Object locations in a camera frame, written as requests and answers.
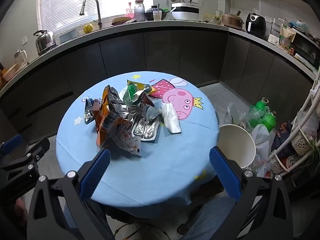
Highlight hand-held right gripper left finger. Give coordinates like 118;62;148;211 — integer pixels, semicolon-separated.
26;148;112;240

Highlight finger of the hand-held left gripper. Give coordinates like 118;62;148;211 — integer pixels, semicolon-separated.
0;137;51;196
0;134;24;156

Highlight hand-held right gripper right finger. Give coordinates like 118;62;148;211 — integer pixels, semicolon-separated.
209;146;293;240

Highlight white paper bucket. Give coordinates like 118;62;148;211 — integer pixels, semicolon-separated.
218;124;256;169

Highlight white orange snack bag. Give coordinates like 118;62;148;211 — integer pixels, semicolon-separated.
109;124;142;157

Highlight small blue foil wrapper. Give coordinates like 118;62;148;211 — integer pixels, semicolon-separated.
84;98;101;125

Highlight silver foil tray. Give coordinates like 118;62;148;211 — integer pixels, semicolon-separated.
132;119;161;142

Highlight white plastic wrapper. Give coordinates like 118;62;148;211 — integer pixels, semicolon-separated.
161;102;182;134

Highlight green snack bag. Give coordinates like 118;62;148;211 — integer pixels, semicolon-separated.
122;84;143;106

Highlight yellow snack wrapper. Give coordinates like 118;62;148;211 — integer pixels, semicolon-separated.
126;79;157;95

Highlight person's leg in jeans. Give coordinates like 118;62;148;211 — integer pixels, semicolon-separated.
179;196;237;240

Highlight white red plastic bag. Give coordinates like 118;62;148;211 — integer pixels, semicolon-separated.
251;124;272;177

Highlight blue cartoon pig tablecloth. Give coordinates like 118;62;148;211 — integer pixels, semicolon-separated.
55;70;221;208

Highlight green plastic bottle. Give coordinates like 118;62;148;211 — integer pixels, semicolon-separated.
249;97;270;128
261;110;277;134

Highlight dark blue shopping bag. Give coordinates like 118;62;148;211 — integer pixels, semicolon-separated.
271;121;296;161

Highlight glass kettle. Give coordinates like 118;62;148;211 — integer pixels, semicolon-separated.
13;49;28;66

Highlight green onions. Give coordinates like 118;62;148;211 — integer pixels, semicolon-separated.
294;139;320;172

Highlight clear plastic bag in rack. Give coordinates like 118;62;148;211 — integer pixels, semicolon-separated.
296;109;318;141

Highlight white plastic storage rack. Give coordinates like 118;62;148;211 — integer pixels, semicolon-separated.
268;62;320;176

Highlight steel kettle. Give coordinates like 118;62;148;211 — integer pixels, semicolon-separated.
33;30;57;56

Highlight white dish tub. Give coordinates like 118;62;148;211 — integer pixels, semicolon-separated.
58;29;78;43

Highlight dark kitchen cabinets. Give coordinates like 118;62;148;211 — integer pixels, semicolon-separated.
0;27;316;157

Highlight snack package with green label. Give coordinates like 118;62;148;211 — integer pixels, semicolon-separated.
278;23;297;54

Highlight black countertop oven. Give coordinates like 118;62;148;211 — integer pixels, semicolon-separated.
290;29;320;70

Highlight white food steamer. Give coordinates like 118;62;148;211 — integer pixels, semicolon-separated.
268;18;286;46

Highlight black air fryer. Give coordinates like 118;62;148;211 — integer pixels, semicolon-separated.
245;12;267;39

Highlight bamboo steamer lid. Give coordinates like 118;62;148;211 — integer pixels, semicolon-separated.
111;17;131;26

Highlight brown cooking pot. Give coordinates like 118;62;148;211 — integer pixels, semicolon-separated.
221;11;245;28

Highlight yellow glass bowl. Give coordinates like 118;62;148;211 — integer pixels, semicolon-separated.
203;13;222;25

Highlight window with white blind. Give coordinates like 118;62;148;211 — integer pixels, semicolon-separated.
39;0;154;34

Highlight steel kitchen faucet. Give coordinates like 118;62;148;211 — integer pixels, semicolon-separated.
79;0;103;29

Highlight grey kitchen countertop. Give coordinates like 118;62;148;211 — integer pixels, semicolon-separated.
0;17;320;96

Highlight glass jar with red lid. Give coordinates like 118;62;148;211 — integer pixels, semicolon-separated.
134;0;146;22

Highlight white electric cooker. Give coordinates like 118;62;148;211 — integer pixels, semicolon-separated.
170;2;200;21

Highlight black clay pot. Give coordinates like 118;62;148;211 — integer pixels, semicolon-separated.
145;5;168;21

